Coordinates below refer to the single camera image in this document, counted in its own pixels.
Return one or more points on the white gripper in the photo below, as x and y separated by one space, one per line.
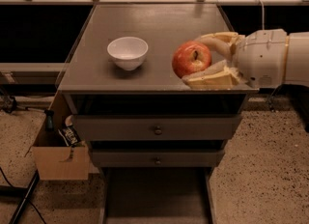
260 58

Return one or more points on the red apple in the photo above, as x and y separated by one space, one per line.
191 57

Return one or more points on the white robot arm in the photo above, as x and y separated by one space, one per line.
296 60

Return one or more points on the grey drawer cabinet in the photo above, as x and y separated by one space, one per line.
94 86

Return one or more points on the middle grey drawer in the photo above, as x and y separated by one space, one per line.
156 158

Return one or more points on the top grey drawer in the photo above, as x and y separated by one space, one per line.
99 128

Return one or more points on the bottom grey open drawer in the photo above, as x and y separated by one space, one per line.
157 196

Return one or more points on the white ceramic bowl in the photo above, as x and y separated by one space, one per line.
128 53

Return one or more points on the dark snack packet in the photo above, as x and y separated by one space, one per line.
69 136

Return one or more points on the dark blue bottle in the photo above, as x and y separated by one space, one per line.
49 125

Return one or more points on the cardboard box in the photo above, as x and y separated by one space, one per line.
55 161

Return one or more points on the metal clamp stand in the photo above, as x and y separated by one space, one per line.
10 104

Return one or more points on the black floor bar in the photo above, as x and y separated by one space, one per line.
21 194

